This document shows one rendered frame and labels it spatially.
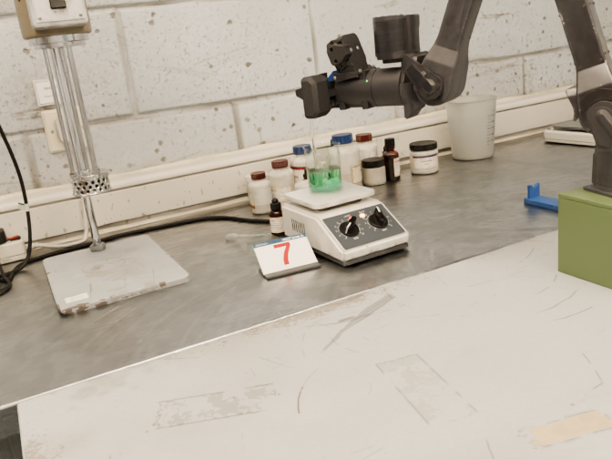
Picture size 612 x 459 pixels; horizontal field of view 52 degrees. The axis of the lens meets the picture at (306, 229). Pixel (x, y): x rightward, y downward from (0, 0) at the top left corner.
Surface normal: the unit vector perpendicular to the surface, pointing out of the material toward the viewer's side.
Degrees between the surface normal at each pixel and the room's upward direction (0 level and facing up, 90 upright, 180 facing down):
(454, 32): 90
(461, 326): 0
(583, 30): 90
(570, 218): 90
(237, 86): 90
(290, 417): 0
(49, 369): 0
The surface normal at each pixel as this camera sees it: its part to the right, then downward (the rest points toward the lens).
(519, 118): 0.45, 0.22
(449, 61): -0.37, -0.17
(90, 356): -0.11, -0.95
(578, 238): -0.88, 0.23
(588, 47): -0.54, 0.30
